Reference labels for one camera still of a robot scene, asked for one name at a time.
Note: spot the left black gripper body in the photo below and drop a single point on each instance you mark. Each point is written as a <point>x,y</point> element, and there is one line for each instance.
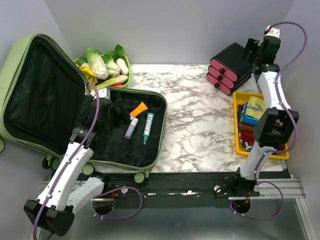
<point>120,119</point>

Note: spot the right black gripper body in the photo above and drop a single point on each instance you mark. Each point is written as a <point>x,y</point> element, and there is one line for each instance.
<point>252,46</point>

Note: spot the white lilac bottle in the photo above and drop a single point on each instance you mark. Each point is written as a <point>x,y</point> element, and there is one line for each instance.
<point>131,128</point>

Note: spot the black case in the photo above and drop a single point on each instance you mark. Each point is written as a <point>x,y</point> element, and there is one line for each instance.
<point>228,70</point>

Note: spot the yellow plastic tray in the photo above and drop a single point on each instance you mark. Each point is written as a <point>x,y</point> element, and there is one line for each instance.
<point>240,98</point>

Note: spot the yellow blue towel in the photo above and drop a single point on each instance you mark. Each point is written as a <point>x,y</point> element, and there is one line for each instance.
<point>253,110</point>

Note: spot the green hard-shell suitcase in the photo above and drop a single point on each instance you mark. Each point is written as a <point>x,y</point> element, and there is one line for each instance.
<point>41,93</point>

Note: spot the dark red cloth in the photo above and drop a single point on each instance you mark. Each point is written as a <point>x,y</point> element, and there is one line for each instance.
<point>246,136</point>

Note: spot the blue patterned garment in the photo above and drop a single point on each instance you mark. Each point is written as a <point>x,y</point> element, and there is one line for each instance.
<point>247,145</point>

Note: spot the brown microfibre cloth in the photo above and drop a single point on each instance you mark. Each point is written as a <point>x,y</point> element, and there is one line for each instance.
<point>246,127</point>

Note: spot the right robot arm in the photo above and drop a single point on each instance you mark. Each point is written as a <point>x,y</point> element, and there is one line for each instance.
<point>278,121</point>

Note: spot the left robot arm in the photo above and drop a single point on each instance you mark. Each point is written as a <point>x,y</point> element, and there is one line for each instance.
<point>97,133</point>

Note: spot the orange cream tube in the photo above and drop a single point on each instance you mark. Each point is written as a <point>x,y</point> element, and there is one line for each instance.
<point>138,110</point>

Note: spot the teal spray bottle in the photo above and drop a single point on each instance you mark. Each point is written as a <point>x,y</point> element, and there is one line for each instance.
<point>147,128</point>

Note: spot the celery stalk toy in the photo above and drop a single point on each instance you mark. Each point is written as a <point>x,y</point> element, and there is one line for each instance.
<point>120,79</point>

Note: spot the bok choy toy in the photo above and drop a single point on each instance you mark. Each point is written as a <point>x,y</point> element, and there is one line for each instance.
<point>112,68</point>

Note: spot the white radish toy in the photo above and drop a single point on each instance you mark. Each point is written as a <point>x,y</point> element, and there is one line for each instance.
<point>124,70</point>

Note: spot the yellow cabbage toy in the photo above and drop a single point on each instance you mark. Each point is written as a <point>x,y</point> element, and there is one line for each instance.
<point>89,74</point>

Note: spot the napa cabbage toy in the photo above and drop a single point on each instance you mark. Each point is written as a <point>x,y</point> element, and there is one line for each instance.
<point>96,63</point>

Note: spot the green vegetable basket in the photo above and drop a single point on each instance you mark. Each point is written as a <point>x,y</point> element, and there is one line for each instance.
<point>81,60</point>

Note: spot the green leafy vegetable toy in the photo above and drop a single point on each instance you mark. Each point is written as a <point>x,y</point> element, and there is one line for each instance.
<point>117,53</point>

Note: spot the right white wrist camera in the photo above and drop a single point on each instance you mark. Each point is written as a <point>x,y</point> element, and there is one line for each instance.
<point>272,31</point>

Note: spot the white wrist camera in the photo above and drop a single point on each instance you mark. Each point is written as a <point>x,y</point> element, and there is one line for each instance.
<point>272,31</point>
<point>103,93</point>

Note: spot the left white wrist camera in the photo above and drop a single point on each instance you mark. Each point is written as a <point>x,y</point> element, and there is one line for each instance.
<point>103,93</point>

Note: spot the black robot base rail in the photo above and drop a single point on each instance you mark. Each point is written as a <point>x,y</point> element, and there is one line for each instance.
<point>170,190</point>

